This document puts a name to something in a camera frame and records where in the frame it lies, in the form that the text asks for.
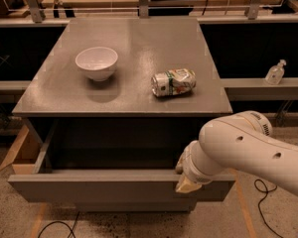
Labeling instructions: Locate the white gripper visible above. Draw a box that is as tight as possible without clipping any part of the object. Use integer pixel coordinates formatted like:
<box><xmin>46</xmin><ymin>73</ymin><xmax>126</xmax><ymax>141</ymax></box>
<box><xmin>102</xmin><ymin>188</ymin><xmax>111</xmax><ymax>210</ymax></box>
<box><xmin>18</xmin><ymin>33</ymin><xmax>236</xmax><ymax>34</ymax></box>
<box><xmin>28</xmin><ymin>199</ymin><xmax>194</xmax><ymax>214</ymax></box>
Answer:
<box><xmin>175</xmin><ymin>146</ymin><xmax>218</xmax><ymax>193</ymax></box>

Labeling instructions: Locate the grey top drawer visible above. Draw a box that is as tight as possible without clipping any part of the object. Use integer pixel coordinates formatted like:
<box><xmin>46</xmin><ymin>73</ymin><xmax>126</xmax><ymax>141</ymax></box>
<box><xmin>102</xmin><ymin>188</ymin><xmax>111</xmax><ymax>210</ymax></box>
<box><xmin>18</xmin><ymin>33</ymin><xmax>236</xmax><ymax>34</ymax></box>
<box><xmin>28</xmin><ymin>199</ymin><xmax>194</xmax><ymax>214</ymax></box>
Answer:
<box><xmin>8</xmin><ymin>118</ymin><xmax>234</xmax><ymax>205</ymax></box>

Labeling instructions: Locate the grey drawer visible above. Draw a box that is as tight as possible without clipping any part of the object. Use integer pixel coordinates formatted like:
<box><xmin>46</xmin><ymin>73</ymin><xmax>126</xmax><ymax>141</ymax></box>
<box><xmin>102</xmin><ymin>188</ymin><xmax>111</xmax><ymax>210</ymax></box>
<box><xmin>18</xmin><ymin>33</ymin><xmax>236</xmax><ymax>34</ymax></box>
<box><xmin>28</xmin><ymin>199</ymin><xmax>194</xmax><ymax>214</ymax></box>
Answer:
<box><xmin>8</xmin><ymin>118</ymin><xmax>234</xmax><ymax>205</ymax></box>
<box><xmin>75</xmin><ymin>200</ymin><xmax>197</xmax><ymax>212</ymax></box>

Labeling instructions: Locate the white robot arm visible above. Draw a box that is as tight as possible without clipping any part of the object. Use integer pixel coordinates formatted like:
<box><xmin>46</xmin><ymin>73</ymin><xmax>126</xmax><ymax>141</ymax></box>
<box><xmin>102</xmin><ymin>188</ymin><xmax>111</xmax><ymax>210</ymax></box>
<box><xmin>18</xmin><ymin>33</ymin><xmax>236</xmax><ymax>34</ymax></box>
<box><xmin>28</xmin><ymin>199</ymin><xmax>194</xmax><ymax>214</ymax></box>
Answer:
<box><xmin>176</xmin><ymin>111</ymin><xmax>298</xmax><ymax>196</ymax></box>

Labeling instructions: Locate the grey drawer cabinet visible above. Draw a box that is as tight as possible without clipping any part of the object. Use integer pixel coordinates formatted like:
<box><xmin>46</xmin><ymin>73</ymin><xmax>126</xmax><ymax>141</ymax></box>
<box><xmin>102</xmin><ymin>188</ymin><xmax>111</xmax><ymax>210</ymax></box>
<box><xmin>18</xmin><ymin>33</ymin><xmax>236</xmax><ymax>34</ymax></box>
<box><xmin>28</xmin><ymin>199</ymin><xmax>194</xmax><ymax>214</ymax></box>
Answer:
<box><xmin>11</xmin><ymin>17</ymin><xmax>233</xmax><ymax>213</ymax></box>

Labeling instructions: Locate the grey bottom drawer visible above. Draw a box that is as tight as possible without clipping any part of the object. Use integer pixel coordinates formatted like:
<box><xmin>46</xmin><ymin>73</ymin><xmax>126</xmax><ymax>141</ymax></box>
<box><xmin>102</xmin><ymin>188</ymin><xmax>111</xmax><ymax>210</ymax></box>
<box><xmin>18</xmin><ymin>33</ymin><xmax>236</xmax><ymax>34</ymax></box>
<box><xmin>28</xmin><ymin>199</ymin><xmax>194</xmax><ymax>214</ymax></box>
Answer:
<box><xmin>75</xmin><ymin>200</ymin><xmax>197</xmax><ymax>212</ymax></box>

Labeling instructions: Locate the crushed soda can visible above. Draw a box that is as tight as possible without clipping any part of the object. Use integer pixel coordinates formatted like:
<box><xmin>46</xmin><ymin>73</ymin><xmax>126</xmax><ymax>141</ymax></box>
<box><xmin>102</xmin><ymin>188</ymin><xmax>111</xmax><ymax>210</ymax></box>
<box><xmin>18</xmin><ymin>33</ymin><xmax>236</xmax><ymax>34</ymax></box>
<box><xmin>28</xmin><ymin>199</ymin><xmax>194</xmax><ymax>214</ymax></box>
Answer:
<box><xmin>151</xmin><ymin>68</ymin><xmax>196</xmax><ymax>97</ymax></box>

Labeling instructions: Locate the clear sanitizer pump bottle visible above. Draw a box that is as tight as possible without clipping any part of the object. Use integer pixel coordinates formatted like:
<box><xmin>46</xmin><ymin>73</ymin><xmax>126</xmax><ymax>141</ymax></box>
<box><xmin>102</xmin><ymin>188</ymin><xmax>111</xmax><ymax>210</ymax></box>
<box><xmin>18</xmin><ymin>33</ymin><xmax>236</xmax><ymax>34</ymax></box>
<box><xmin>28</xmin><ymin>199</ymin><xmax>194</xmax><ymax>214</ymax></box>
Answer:
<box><xmin>265</xmin><ymin>59</ymin><xmax>286</xmax><ymax>85</ymax></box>

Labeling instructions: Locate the white ceramic bowl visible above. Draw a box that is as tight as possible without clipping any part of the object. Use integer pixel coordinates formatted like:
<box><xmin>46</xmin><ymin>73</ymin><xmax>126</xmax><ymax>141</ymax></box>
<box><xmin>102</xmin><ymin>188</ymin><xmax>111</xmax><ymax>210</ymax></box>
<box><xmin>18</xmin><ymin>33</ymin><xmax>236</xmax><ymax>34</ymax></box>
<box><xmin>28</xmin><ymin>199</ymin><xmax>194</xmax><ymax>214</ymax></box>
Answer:
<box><xmin>75</xmin><ymin>47</ymin><xmax>118</xmax><ymax>81</ymax></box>

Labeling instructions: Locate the cardboard box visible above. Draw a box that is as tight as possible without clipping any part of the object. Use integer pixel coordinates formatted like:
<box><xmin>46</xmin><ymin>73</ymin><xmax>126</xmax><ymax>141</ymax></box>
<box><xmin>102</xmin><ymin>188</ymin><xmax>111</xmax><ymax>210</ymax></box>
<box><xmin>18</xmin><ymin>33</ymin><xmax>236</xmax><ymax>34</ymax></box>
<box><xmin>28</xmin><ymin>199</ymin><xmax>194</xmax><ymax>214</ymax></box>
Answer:
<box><xmin>0</xmin><ymin>125</ymin><xmax>41</xmax><ymax>175</ymax></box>

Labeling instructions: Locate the grey metal railing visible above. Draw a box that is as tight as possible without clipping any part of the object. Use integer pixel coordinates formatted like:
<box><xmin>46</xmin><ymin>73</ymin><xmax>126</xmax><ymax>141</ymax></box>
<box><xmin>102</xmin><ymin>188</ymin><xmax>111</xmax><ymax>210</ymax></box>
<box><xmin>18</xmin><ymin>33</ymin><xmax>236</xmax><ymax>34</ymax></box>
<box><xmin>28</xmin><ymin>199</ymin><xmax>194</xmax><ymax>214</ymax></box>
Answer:
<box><xmin>0</xmin><ymin>0</ymin><xmax>298</xmax><ymax>27</ymax></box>

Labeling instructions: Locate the black floor cable left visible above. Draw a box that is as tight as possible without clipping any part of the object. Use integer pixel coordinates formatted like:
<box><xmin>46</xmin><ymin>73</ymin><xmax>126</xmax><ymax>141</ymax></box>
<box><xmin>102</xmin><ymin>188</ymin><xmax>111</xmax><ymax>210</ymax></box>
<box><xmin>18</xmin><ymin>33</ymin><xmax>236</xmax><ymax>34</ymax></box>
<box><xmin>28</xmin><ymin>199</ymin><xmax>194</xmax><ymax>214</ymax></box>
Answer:
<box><xmin>37</xmin><ymin>211</ymin><xmax>81</xmax><ymax>238</ymax></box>

